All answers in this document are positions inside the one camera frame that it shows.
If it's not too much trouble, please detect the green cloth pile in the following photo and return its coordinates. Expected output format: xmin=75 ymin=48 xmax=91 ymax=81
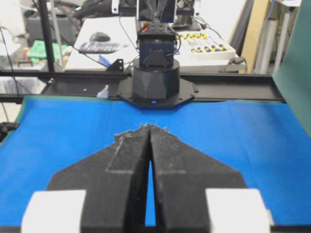
xmin=27 ymin=40 xmax=61 ymax=61

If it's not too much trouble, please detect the screwdriver set white tray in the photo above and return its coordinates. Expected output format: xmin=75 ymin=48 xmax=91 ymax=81
xmin=179 ymin=32 xmax=236 ymax=60

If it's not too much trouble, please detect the white desk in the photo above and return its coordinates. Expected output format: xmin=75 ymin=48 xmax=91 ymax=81
xmin=65 ymin=17 xmax=246 ymax=73

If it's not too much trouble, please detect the dark keyboard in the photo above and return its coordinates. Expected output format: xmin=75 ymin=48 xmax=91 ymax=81
xmin=78 ymin=41 xmax=123 ymax=54

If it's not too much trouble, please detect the black computer mouse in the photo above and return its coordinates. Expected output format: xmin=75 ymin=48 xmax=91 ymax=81
xmin=89 ymin=32 xmax=110 ymax=42

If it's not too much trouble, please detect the black aluminium frame rail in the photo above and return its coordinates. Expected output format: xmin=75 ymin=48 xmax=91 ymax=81
xmin=0 ymin=70 xmax=285 ymax=102

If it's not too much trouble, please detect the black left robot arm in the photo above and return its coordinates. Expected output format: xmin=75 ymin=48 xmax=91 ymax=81
xmin=132 ymin=22 xmax=180 ymax=105

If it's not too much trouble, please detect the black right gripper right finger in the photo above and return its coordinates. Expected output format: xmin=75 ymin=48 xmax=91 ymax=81
xmin=149 ymin=126 xmax=274 ymax=233

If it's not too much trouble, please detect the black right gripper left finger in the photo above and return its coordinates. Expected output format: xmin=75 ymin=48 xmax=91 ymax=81
xmin=21 ymin=128 xmax=150 ymax=233

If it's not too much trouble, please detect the black vertical pole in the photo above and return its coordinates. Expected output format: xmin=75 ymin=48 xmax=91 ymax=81
xmin=37 ymin=0 xmax=55 ymax=72

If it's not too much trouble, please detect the blue table mat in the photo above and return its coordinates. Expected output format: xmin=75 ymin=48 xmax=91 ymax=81
xmin=0 ymin=97 xmax=311 ymax=227

